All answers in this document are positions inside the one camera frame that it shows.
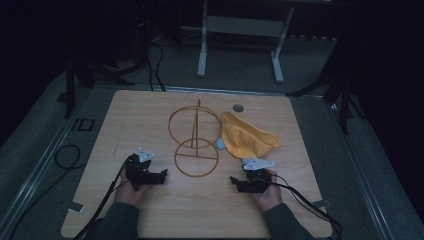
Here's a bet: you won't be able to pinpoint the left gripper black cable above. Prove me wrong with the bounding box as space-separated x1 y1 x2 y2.
72 156 132 240

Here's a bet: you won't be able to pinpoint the metal floor rail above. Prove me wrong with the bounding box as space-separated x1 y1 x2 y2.
0 109 84 231

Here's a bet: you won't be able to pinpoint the black rectangular floor frame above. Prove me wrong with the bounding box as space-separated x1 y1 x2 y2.
71 117 96 132

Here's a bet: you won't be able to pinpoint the black floor cable loop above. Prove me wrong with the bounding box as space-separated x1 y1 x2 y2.
6 143 88 240

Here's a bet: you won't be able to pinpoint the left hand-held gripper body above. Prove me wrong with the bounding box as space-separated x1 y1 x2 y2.
124 146 158 192

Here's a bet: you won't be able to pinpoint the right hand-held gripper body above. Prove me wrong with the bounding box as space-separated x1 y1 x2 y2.
241 157 276 194

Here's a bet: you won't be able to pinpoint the black metal stand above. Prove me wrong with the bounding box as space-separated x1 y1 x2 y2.
55 49 136 120
285 36 368 136

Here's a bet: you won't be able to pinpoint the black hanging cables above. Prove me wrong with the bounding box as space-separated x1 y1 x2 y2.
145 39 168 92

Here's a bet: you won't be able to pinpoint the gold wire stand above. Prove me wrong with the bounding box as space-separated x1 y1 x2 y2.
167 98 223 179

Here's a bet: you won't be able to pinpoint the person's right hand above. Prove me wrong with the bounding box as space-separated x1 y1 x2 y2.
249 168 284 214

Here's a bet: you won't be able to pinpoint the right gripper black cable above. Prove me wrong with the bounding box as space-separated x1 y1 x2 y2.
263 173 344 240

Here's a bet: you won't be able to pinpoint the yellow cloth hat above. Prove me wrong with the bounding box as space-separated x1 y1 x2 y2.
219 111 282 160

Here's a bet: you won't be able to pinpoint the person's left hand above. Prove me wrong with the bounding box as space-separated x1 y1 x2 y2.
113 165 152 210

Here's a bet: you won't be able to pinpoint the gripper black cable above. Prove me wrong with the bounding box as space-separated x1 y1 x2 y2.
72 156 132 240
263 173 344 240

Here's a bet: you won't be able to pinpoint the white metal desk frame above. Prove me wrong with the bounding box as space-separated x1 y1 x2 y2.
196 0 296 84

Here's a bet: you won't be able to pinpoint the grey tape piece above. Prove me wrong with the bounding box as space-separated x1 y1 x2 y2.
67 201 85 213
312 198 333 209

